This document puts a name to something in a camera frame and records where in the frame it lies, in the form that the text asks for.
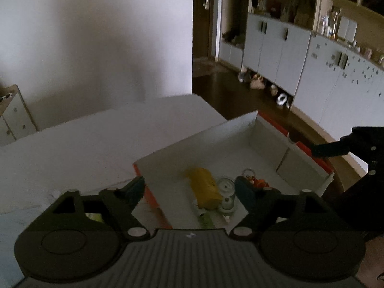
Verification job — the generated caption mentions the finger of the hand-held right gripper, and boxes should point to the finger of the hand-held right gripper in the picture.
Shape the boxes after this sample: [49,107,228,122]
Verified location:
[311,125,384,176]

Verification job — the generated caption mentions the white rectangular container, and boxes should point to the white rectangular container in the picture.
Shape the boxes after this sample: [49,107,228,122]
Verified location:
[340,16,358,43]

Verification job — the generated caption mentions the yellow bottle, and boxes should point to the yellow bottle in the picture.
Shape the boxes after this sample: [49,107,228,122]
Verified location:
[187,168,224,211]

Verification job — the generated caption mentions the small white bottles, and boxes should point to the small white bottles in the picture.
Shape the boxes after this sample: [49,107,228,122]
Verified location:
[320,16,333,37]

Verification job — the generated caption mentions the red cardboard box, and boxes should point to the red cardboard box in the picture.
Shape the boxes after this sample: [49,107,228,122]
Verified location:
[133,110,335,230]

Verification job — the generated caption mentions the tall clear bottle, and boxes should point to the tall clear bottle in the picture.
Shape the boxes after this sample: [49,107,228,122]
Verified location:
[329,8,339,38]

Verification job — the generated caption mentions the patterned doormat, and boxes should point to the patterned doormat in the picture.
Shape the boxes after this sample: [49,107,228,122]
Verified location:
[192,58,224,79]

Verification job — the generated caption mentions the white sideboard cabinet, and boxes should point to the white sideboard cabinet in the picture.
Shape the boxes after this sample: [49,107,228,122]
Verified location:
[292,32,384,145]

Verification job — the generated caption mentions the small wooden side cabinet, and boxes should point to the small wooden side cabinet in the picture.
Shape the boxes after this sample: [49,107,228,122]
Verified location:
[0,84,38,146]

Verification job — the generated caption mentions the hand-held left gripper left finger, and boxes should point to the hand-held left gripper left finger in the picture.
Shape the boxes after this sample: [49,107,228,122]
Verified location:
[39,176,150,241]

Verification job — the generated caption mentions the tall white cabinet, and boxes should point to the tall white cabinet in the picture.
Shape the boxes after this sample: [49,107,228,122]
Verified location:
[216,0,319,103]

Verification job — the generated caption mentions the orange key ring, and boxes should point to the orange key ring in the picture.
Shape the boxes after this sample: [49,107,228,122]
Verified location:
[242,168,269,189]

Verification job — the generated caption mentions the pair of dark shoes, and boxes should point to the pair of dark shoes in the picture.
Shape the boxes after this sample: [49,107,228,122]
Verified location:
[222,29,245,48]

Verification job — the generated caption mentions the small clear glass jar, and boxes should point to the small clear glass jar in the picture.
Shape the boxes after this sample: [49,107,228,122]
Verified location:
[216,178,236,214]

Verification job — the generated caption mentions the pair of beige shoes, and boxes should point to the pair of beige shoes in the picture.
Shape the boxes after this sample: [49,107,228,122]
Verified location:
[250,76,266,90]

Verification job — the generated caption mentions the open wooden shelf unit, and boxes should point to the open wooden shelf unit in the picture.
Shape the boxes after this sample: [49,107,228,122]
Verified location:
[318,0,384,64]

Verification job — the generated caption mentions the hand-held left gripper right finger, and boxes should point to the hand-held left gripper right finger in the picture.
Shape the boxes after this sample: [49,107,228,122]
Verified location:
[228,176,338,242]

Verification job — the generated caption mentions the pair of white shoes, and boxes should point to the pair of white shoes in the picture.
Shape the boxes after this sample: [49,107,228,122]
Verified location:
[276,93,291,108]

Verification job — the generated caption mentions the brown entrance door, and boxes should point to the brown entrance door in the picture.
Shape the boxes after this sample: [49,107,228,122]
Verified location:
[193,0,215,59]

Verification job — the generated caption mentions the green tube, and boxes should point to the green tube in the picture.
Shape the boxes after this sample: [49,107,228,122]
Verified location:
[192,204,215,230]

